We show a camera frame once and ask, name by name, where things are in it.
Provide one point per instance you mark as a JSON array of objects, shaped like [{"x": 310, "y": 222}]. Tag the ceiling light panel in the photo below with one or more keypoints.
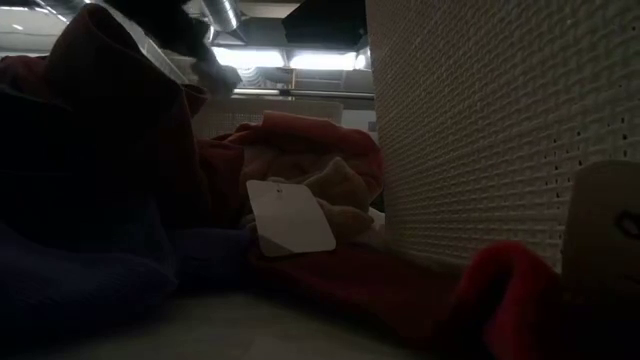
[{"x": 300, "y": 60}]

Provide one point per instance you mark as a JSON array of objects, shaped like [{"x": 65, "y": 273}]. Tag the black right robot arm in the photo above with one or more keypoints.
[{"x": 325, "y": 22}]

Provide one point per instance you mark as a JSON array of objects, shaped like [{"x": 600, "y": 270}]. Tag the dark red sock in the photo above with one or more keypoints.
[{"x": 375, "y": 285}]

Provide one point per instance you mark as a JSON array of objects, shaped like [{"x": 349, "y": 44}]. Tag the beige garment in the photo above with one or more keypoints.
[{"x": 340, "y": 190}]

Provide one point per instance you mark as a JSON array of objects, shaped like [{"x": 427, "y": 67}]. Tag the blue purple sock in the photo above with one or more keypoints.
[{"x": 75, "y": 280}]

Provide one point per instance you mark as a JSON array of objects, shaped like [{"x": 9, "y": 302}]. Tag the silver ceiling duct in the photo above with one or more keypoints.
[{"x": 222, "y": 12}]

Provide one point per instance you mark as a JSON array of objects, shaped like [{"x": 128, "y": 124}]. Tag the white paper tag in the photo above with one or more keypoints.
[
  {"x": 600, "y": 225},
  {"x": 290, "y": 220}
]

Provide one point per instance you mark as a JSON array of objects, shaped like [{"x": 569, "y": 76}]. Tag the white perforated plastic basket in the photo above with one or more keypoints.
[
  {"x": 500, "y": 125},
  {"x": 225, "y": 117}
]

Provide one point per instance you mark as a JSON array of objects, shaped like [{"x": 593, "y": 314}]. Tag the ceiling light rail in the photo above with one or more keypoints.
[{"x": 300, "y": 93}]

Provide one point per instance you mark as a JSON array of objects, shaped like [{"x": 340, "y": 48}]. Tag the salmon pink garment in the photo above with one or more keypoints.
[{"x": 310, "y": 132}]

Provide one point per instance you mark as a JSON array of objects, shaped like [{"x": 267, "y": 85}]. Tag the mauve maroon shirt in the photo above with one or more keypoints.
[{"x": 100, "y": 60}]

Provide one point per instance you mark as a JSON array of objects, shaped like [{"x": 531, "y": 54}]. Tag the pile of mixed clothes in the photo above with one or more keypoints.
[{"x": 75, "y": 150}]

